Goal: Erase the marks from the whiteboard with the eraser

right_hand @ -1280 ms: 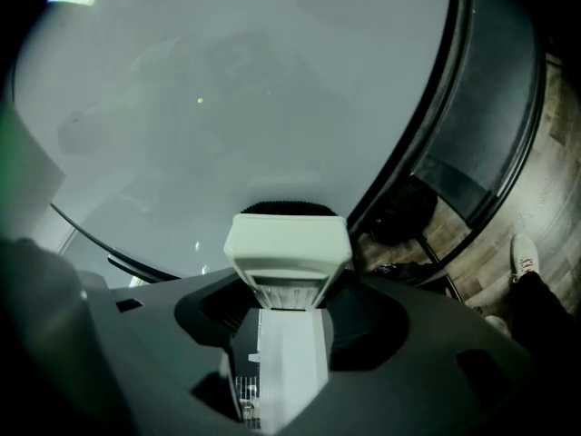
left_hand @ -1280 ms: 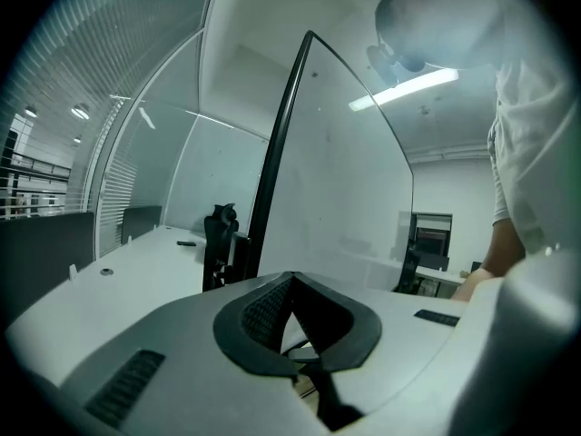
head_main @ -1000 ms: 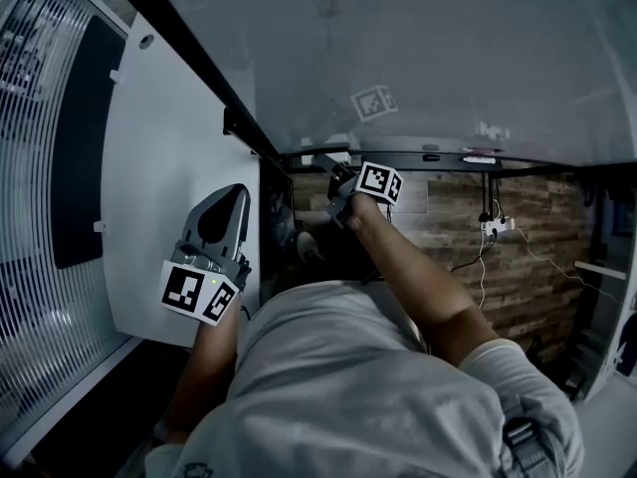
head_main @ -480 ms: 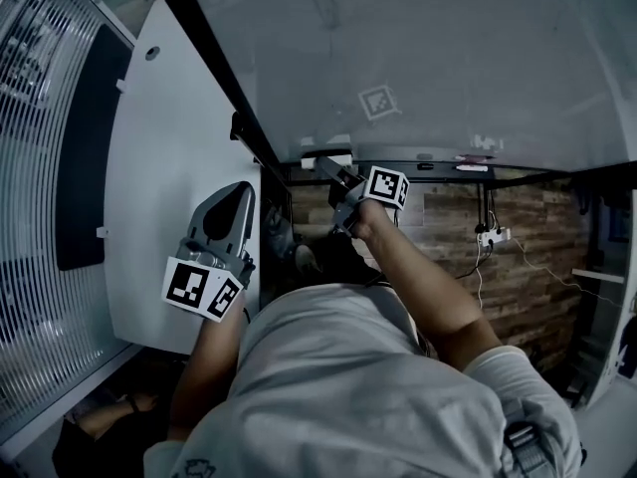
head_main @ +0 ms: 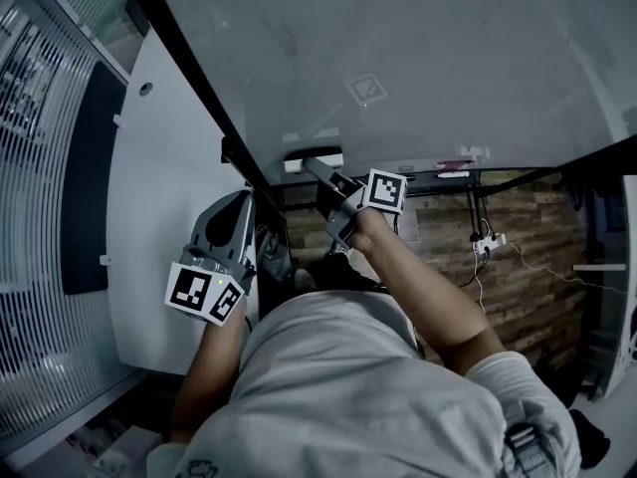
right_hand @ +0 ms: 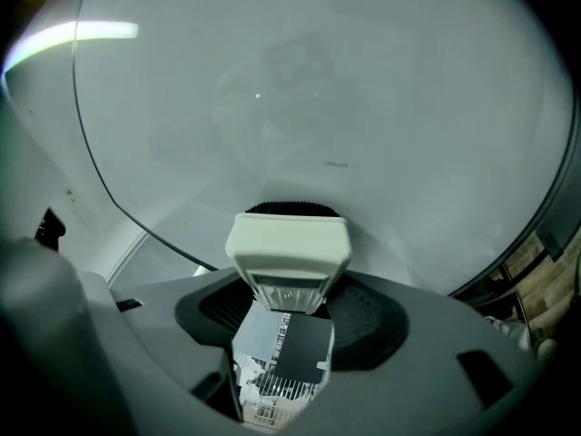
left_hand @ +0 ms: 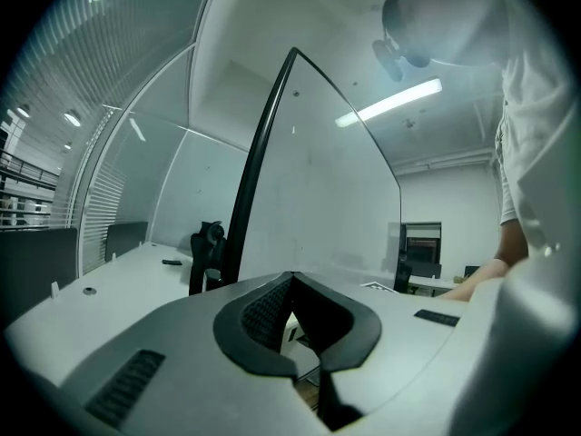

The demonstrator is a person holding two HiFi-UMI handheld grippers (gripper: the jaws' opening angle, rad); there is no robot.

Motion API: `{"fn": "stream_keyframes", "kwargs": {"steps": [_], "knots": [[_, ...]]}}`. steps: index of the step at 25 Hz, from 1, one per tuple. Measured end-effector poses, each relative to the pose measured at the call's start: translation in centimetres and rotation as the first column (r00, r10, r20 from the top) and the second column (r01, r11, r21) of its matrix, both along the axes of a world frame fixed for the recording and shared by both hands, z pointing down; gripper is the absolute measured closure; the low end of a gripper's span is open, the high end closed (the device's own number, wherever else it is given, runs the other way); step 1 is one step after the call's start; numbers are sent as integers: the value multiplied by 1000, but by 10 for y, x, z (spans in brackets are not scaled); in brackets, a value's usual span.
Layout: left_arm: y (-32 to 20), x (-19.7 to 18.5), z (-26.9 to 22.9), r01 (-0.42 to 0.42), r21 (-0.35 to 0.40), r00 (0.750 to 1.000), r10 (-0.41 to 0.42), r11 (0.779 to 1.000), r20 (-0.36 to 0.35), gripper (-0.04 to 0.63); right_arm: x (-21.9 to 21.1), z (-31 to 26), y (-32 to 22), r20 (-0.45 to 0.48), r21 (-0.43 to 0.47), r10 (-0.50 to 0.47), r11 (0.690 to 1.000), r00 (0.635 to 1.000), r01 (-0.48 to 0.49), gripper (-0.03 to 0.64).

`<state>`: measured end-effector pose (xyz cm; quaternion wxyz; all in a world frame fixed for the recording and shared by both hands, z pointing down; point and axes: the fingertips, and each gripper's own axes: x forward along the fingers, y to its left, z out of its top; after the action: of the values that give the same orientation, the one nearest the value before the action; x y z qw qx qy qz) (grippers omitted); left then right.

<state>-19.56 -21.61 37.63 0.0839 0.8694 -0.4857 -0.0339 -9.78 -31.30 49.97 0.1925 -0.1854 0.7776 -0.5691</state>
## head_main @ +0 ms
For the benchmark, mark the striped glass partition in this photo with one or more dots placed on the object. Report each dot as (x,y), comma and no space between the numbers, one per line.
(35,167)

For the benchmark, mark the white cabinet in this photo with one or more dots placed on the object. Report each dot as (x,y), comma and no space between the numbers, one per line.
(624,287)

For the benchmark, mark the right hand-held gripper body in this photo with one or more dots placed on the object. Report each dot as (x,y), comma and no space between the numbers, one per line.
(384,191)

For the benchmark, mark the white power strip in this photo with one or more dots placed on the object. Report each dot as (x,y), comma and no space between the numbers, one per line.
(490,243)

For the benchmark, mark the person's left forearm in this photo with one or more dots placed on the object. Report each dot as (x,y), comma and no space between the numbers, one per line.
(214,366)

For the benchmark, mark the large whiteboard with black frame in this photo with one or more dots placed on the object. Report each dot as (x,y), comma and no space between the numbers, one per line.
(448,43)

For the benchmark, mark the person's right forearm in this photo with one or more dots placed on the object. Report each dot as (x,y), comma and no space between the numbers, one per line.
(423,292)

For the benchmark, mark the person's grey shoe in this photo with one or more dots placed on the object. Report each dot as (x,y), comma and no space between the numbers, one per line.
(304,280)

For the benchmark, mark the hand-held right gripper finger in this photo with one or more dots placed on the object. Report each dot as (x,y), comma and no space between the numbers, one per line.
(321,168)

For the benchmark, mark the person's light grey shirt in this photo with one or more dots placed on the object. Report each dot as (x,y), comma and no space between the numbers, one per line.
(348,391)

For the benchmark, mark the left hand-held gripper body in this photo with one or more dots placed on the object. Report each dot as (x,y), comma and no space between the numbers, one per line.
(219,247)

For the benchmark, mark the white eraser with black top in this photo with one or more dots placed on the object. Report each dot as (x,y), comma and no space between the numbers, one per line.
(326,159)

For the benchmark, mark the white shelf board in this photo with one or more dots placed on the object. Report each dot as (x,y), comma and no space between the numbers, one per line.
(599,267)

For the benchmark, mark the white door panel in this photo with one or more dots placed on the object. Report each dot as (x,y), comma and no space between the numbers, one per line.
(154,192)

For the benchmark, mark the black bag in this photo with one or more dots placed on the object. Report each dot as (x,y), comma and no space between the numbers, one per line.
(589,438)

